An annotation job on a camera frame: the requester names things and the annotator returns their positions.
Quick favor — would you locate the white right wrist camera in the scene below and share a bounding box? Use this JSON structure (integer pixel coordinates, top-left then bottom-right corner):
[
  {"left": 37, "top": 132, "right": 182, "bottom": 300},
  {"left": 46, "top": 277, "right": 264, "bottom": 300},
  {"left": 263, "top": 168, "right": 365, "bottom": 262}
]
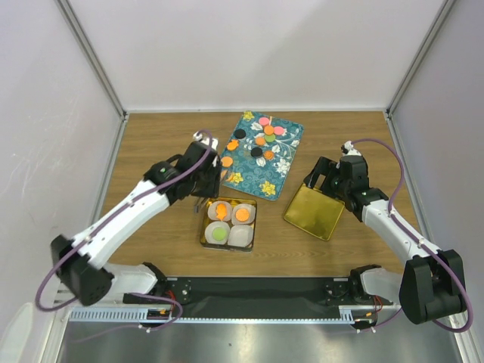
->
[{"left": 341, "top": 141, "right": 361, "bottom": 157}]

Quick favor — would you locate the orange swirl cookie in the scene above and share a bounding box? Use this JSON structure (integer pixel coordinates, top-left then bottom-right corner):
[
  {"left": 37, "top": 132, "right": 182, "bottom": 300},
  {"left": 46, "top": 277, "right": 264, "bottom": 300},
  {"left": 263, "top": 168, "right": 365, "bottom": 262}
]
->
[{"left": 264, "top": 150, "right": 275, "bottom": 160}]

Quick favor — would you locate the black sandwich cookie upper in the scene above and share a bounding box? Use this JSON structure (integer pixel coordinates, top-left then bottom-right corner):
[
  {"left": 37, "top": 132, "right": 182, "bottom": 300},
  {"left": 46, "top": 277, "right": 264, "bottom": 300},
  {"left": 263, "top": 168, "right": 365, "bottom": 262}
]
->
[{"left": 234, "top": 129, "right": 247, "bottom": 139}]

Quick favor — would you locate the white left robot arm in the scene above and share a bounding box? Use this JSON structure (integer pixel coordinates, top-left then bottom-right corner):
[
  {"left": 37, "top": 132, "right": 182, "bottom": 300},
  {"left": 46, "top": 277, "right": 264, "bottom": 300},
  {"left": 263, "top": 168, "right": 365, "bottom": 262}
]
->
[{"left": 51, "top": 136, "right": 222, "bottom": 306}]

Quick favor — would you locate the tan embossed sandwich biscuit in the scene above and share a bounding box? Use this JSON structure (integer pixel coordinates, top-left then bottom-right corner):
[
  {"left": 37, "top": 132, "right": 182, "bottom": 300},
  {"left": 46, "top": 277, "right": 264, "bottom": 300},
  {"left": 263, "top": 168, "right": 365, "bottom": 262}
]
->
[{"left": 235, "top": 208, "right": 250, "bottom": 222}]

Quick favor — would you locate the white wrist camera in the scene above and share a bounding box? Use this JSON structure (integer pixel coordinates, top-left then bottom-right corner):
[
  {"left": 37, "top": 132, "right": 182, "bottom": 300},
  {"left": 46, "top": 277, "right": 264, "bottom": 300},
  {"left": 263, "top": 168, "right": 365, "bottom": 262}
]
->
[
  {"left": 341, "top": 141, "right": 361, "bottom": 157},
  {"left": 193, "top": 131, "right": 219, "bottom": 167}
]

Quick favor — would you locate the tan round biscuit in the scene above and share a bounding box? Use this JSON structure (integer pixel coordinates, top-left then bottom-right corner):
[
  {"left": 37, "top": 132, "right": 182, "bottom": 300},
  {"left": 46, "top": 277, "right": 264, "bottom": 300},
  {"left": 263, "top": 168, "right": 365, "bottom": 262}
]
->
[{"left": 221, "top": 156, "right": 234, "bottom": 168}]

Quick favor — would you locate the gold cookie tin box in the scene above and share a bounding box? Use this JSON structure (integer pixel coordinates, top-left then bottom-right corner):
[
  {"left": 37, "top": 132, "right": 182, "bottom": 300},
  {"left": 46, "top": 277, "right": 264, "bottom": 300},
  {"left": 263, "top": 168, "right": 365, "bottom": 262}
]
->
[{"left": 199, "top": 197, "right": 257, "bottom": 253}]

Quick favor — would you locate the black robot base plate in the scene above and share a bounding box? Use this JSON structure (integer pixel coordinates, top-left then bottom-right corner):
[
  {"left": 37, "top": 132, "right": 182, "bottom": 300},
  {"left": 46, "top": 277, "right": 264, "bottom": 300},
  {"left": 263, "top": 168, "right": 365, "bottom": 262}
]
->
[{"left": 168, "top": 277, "right": 374, "bottom": 310}]

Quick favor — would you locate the green sandwich cookie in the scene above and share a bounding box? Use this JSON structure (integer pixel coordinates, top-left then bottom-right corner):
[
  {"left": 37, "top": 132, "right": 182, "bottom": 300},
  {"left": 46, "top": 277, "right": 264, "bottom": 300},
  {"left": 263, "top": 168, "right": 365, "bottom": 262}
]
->
[{"left": 212, "top": 228, "right": 227, "bottom": 243}]

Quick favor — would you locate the black sandwich cookie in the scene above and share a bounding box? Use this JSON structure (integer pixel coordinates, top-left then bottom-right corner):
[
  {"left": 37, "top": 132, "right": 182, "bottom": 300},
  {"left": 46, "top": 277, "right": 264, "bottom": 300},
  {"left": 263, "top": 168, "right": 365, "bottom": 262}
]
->
[
  {"left": 250, "top": 147, "right": 263, "bottom": 158},
  {"left": 234, "top": 129, "right": 247, "bottom": 139}
]

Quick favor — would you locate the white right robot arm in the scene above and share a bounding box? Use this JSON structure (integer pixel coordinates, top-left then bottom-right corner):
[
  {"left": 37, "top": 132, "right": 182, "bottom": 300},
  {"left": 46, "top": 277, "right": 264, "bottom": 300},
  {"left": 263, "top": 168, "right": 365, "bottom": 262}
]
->
[{"left": 304, "top": 155, "right": 473, "bottom": 324}]

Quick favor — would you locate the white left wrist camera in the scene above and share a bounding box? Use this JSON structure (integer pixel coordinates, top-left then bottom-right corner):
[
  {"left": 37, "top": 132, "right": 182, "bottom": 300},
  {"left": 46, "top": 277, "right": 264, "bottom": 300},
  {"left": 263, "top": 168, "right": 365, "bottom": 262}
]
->
[{"left": 193, "top": 131, "right": 219, "bottom": 167}]

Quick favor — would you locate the gold tin lid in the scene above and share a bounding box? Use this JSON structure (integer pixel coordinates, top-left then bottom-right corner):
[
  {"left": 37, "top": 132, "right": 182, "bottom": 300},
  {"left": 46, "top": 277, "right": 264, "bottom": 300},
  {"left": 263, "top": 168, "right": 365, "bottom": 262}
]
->
[{"left": 283, "top": 184, "right": 345, "bottom": 241}]

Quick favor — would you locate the orange round cookie top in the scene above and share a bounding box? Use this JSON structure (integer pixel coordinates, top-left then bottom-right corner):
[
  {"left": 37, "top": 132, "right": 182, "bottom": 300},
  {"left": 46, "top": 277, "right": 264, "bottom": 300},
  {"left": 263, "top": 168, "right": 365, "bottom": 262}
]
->
[{"left": 264, "top": 125, "right": 274, "bottom": 135}]

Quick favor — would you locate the orange fish shaped cookie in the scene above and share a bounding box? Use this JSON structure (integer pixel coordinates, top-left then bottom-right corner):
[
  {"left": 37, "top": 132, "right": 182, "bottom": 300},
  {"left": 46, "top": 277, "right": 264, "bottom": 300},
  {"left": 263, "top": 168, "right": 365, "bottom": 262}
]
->
[{"left": 216, "top": 203, "right": 228, "bottom": 221}]

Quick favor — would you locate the aluminium frame post right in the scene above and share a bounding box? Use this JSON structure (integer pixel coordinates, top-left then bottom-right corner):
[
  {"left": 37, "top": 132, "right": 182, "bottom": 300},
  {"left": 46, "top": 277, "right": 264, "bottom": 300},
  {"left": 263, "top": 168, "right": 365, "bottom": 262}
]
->
[{"left": 385, "top": 0, "right": 458, "bottom": 114}]

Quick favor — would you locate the blue floral serving tray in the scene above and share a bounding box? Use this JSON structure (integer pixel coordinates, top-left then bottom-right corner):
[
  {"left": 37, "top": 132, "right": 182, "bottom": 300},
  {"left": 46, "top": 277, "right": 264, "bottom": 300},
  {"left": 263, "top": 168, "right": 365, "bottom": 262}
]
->
[{"left": 221, "top": 110, "right": 305, "bottom": 201}]

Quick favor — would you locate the white paper cupcake liner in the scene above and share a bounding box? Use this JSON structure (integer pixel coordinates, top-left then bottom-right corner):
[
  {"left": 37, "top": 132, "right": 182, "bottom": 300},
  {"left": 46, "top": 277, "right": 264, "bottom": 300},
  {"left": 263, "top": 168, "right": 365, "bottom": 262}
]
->
[
  {"left": 207, "top": 200, "right": 232, "bottom": 222},
  {"left": 204, "top": 222, "right": 231, "bottom": 246},
  {"left": 228, "top": 225, "right": 253, "bottom": 247},
  {"left": 231, "top": 203, "right": 256, "bottom": 225}
]

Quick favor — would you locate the aluminium frame post left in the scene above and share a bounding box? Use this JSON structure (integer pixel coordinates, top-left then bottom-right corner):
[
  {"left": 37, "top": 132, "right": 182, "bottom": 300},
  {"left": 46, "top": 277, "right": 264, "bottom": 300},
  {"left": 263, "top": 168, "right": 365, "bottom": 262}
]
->
[{"left": 54, "top": 0, "right": 128, "bottom": 119}]

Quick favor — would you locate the aluminium frame post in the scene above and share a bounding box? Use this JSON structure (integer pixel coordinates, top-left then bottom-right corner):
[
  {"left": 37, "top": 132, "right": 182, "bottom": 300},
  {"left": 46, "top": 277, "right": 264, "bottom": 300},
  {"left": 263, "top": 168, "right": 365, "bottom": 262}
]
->
[
  {"left": 54, "top": 0, "right": 128, "bottom": 119},
  {"left": 385, "top": 0, "right": 458, "bottom": 114}
]

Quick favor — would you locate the pink round cookie right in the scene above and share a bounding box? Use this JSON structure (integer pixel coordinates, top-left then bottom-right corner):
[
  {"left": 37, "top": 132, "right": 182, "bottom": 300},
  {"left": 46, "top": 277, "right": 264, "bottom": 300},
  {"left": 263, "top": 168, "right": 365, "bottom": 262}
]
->
[{"left": 274, "top": 126, "right": 286, "bottom": 135}]

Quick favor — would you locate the pink round cookie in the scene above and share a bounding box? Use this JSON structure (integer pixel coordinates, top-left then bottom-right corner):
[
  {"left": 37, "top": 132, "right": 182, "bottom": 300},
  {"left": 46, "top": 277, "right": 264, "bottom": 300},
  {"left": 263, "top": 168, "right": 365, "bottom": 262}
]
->
[
  {"left": 259, "top": 117, "right": 269, "bottom": 126},
  {"left": 274, "top": 126, "right": 286, "bottom": 135}
]

